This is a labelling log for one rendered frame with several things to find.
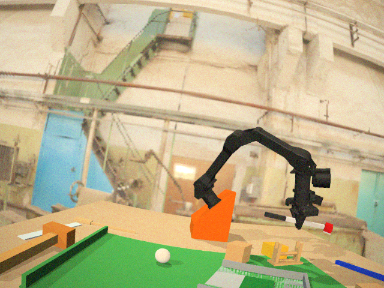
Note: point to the white golf ball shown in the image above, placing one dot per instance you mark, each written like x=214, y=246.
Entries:
x=162, y=255

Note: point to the green putting mat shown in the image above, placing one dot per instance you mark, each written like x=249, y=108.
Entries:
x=115, y=261

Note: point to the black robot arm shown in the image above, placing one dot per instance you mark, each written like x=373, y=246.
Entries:
x=300, y=159

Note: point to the yellow block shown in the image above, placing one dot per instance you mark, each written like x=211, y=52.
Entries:
x=268, y=247

